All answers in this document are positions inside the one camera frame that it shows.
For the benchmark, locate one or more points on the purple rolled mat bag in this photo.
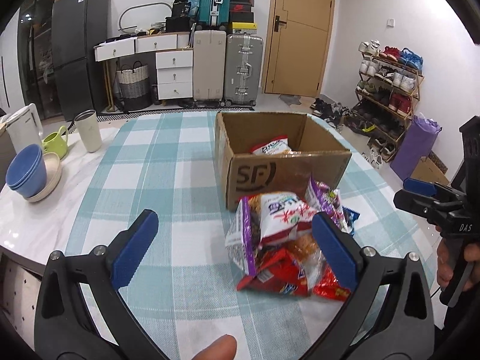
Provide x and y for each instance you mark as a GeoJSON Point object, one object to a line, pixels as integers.
{"type": "Point", "coordinates": [417, 143]}

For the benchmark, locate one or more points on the woven laundry basket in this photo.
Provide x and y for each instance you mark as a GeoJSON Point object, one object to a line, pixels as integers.
{"type": "Point", "coordinates": [135, 86]}

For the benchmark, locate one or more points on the teal hard suitcase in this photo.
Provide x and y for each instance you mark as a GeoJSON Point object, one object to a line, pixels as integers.
{"type": "Point", "coordinates": [214, 0]}

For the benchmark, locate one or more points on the red cookie snack packet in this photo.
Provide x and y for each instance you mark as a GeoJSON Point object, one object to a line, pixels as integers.
{"type": "Point", "coordinates": [327, 286]}

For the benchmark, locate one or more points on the black refrigerator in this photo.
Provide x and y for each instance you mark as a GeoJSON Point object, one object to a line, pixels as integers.
{"type": "Point", "coordinates": [78, 26]}

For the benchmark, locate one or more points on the purple snack bag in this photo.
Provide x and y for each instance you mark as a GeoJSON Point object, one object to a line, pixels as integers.
{"type": "Point", "coordinates": [243, 237]}

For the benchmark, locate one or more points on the person's left hand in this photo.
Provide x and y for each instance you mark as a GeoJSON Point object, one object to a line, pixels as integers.
{"type": "Point", "coordinates": [224, 348]}

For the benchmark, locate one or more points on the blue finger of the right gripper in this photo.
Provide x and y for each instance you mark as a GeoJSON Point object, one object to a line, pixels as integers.
{"type": "Point", "coordinates": [413, 203]}
{"type": "Point", "coordinates": [420, 187]}

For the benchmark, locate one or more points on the teal plaid tablecloth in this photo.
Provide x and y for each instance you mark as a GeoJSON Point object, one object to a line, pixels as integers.
{"type": "Point", "coordinates": [184, 291]}

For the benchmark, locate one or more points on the stacked shoe boxes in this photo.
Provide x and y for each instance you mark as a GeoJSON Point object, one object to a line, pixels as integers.
{"type": "Point", "coordinates": [242, 17]}

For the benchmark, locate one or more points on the wooden shoe rack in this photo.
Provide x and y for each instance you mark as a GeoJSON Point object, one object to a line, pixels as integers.
{"type": "Point", "coordinates": [387, 94]}

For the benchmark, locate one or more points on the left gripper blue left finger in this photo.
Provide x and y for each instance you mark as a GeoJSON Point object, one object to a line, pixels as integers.
{"type": "Point", "coordinates": [129, 247]}

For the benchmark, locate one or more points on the white red noodle snack bag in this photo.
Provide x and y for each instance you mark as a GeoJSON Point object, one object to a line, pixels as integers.
{"type": "Point", "coordinates": [277, 146]}

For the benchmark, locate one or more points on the white electric kettle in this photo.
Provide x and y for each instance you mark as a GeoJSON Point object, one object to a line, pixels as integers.
{"type": "Point", "coordinates": [24, 127]}

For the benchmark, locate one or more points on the red chip bag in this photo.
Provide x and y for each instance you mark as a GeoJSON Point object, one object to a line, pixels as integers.
{"type": "Point", "coordinates": [279, 272]}

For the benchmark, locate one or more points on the cream tumbler cup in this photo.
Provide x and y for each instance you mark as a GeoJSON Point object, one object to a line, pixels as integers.
{"type": "Point", "coordinates": [87, 125]}

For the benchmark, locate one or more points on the silver aluminium suitcase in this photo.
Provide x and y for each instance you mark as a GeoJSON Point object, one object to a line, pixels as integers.
{"type": "Point", "coordinates": [243, 61]}

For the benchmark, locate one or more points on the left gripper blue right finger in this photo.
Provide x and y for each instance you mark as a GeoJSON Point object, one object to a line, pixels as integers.
{"type": "Point", "coordinates": [341, 251]}

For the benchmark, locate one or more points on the white drawer desk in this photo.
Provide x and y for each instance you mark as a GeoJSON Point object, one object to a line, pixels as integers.
{"type": "Point", "coordinates": [173, 60]}

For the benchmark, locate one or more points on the blue Oreo snack packet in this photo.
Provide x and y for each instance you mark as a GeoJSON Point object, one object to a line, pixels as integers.
{"type": "Point", "coordinates": [351, 218]}

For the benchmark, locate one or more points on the blue stacked bowls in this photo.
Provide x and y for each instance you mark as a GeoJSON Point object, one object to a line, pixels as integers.
{"type": "Point", "coordinates": [27, 172]}

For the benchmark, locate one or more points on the beige hard suitcase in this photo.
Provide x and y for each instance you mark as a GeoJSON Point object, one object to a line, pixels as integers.
{"type": "Point", "coordinates": [209, 48]}

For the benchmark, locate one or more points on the green ceramic mug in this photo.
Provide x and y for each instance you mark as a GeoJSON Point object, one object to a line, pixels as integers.
{"type": "Point", "coordinates": [57, 142]}

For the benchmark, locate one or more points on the cream shallow bowl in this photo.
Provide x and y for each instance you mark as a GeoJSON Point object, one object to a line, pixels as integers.
{"type": "Point", "coordinates": [53, 173]}

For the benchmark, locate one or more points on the wooden door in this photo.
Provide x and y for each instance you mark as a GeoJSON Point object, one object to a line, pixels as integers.
{"type": "Point", "coordinates": [297, 46]}

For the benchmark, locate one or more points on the clear wrapped orange snack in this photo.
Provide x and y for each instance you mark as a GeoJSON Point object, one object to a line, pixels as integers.
{"type": "Point", "coordinates": [307, 252]}

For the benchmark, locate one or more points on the small cardboard box on floor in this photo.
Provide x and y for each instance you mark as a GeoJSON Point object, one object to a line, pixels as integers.
{"type": "Point", "coordinates": [431, 169]}

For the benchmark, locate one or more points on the brown SF cardboard box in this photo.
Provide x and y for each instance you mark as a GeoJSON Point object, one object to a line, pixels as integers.
{"type": "Point", "coordinates": [316, 153]}

